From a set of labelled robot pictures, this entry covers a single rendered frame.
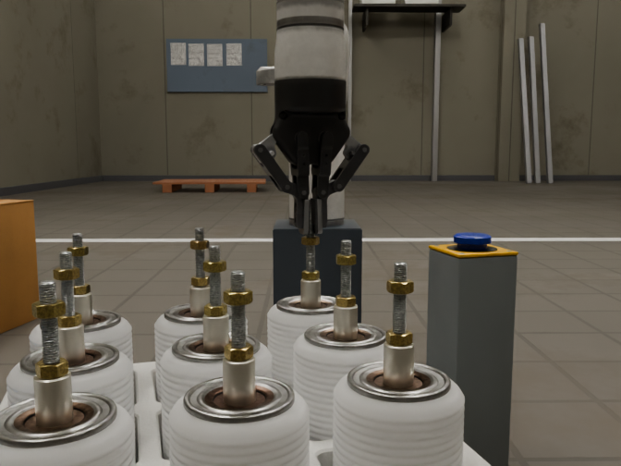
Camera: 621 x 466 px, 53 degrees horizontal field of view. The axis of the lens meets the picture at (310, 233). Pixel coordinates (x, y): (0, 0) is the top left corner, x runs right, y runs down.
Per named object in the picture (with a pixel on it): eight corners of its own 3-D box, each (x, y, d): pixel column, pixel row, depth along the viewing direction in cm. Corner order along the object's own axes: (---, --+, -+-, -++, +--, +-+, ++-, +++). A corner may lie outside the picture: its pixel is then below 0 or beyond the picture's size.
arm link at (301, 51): (330, 89, 74) (330, 35, 73) (363, 79, 63) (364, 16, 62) (254, 87, 72) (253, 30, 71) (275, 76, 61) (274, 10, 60)
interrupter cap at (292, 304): (355, 304, 71) (355, 299, 71) (327, 321, 64) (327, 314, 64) (296, 298, 74) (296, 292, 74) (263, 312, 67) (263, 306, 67)
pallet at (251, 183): (268, 188, 719) (268, 178, 718) (265, 192, 640) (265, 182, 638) (165, 188, 716) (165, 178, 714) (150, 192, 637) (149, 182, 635)
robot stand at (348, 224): (277, 381, 115) (275, 219, 111) (353, 381, 115) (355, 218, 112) (273, 412, 101) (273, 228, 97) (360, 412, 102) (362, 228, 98)
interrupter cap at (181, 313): (199, 304, 71) (199, 299, 71) (252, 313, 67) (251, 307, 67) (148, 320, 64) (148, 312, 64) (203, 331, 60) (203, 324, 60)
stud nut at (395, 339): (414, 340, 46) (414, 329, 46) (410, 347, 45) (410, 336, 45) (388, 337, 47) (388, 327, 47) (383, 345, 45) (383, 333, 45)
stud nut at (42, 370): (53, 367, 41) (52, 355, 40) (74, 371, 40) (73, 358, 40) (30, 377, 39) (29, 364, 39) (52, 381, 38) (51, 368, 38)
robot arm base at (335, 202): (289, 220, 109) (288, 120, 107) (342, 220, 109) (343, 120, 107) (288, 226, 100) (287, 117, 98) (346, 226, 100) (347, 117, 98)
